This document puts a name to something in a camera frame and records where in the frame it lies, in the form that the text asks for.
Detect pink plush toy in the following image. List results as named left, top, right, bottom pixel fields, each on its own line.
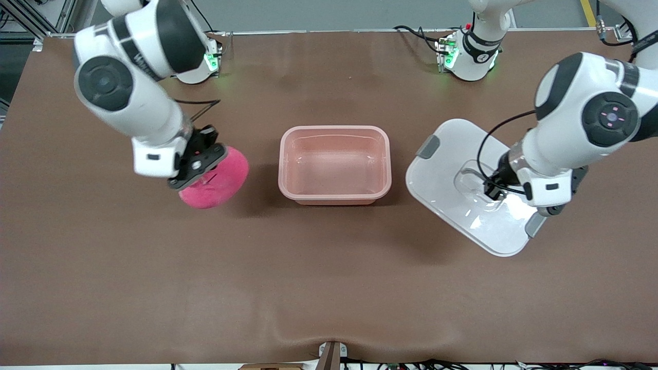
left=177, top=146, right=250, bottom=210

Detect white box lid grey latches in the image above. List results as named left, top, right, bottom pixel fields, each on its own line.
left=405, top=118, right=548, bottom=257

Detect pink translucent plastic box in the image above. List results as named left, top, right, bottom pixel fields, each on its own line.
left=278, top=125, right=392, bottom=206

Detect yellow floor tape strip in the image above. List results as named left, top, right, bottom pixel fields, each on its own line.
left=580, top=0, right=600, bottom=28

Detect brown table mat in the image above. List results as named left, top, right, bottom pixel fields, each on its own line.
left=0, top=28, right=658, bottom=366

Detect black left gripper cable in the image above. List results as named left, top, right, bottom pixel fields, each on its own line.
left=477, top=109, right=538, bottom=196

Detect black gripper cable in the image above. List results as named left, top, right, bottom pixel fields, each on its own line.
left=477, top=109, right=538, bottom=196
left=172, top=98, right=222, bottom=125

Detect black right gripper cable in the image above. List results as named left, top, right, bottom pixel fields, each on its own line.
left=172, top=98, right=222, bottom=125

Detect black right arm base cable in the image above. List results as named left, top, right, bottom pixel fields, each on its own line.
left=190, top=0, right=228, bottom=38

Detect black arm base cable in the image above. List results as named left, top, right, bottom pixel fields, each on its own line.
left=393, top=25, right=454, bottom=53
left=190, top=0, right=228, bottom=38

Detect aluminium table edge rail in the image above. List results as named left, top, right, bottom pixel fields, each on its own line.
left=33, top=27, right=630, bottom=52

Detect black left arm base cable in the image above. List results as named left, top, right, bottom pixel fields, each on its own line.
left=393, top=25, right=454, bottom=53

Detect metal table edge bracket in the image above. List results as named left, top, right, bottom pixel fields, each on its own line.
left=318, top=341, right=348, bottom=370

